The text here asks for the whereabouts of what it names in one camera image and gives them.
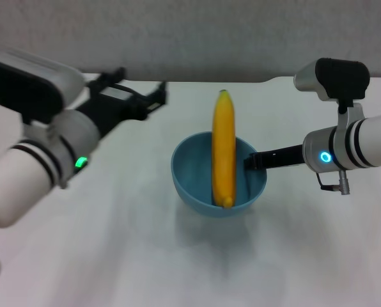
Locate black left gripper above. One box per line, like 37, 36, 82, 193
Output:
77, 66, 169, 139

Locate blue bowl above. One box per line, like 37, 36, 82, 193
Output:
170, 130, 268, 218

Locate left wrist camera black silver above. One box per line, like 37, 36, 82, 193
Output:
0, 47, 86, 125

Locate yellow banana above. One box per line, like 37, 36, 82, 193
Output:
211, 89, 237, 209

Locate right arm cable connector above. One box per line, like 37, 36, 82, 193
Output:
316, 169, 353, 195

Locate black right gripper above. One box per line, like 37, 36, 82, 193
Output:
244, 144, 305, 171

